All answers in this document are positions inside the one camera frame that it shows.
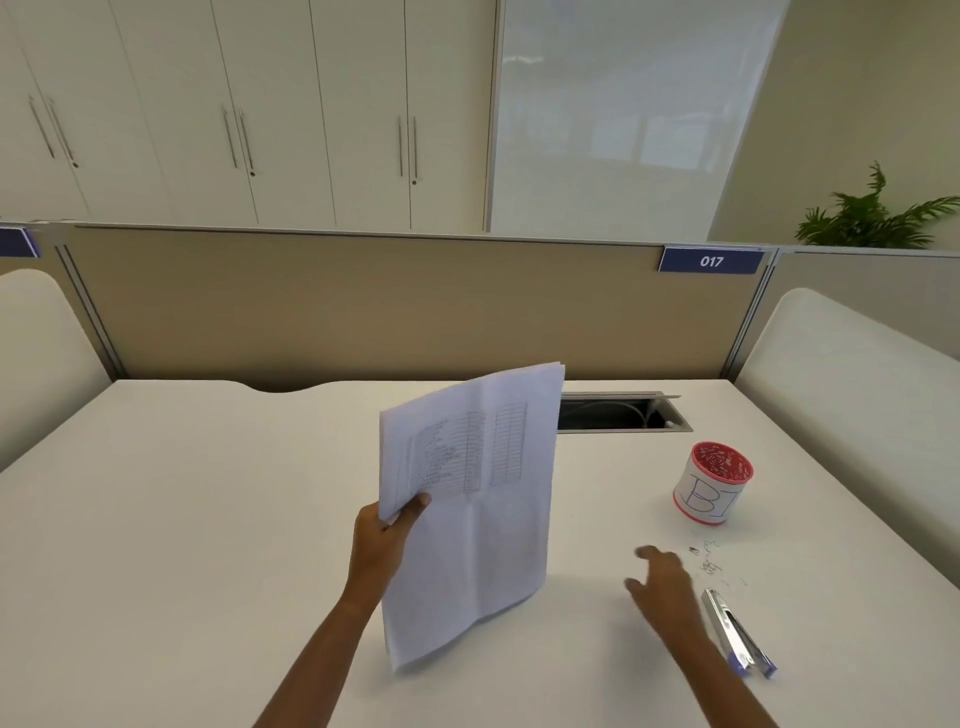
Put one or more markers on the person's right hand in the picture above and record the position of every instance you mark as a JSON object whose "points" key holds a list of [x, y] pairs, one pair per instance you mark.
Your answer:
{"points": [[666, 589]]}

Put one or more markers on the person's left hand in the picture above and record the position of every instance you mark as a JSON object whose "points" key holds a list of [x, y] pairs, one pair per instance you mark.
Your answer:
{"points": [[377, 545]]}

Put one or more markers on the person's left thumb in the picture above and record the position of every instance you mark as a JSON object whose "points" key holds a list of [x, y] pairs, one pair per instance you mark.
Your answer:
{"points": [[409, 509]]}

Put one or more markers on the person's right thumb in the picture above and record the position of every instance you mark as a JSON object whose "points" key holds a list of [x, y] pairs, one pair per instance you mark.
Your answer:
{"points": [[638, 589]]}

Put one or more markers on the stack of white printed papers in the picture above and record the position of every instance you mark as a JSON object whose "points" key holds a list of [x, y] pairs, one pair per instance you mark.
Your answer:
{"points": [[469, 510]]}

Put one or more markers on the person's left forearm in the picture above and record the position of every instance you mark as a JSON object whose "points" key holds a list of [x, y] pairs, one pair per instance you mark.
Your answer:
{"points": [[319, 661]]}

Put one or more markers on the person's right forearm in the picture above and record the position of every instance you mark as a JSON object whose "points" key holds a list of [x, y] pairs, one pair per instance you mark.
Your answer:
{"points": [[724, 686]]}

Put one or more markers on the scattered loose staples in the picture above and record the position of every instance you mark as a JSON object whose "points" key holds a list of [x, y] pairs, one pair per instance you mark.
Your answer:
{"points": [[712, 562]]}

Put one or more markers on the silver stapler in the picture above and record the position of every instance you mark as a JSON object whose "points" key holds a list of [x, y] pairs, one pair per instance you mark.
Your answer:
{"points": [[737, 634]]}

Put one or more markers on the red and white round container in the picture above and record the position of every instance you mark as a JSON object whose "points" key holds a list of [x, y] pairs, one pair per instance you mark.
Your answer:
{"points": [[712, 482]]}

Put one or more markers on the beige desk partition panel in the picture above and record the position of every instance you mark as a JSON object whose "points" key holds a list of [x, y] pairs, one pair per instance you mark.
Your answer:
{"points": [[405, 307]]}

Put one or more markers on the white rounded side divider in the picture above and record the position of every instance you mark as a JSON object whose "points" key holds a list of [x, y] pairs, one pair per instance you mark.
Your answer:
{"points": [[862, 420], [45, 360]]}

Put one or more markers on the blue number sign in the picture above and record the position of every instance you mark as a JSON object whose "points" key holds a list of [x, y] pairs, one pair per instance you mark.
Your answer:
{"points": [[16, 242], [710, 260]]}

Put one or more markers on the beige side partition panel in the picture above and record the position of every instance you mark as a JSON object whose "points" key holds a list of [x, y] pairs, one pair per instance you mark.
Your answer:
{"points": [[870, 300]]}

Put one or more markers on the green potted plant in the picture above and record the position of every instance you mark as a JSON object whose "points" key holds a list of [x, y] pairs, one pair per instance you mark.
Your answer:
{"points": [[874, 217]]}

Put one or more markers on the frosted glass panel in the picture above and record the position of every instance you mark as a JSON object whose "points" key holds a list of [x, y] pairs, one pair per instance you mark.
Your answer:
{"points": [[622, 120]]}

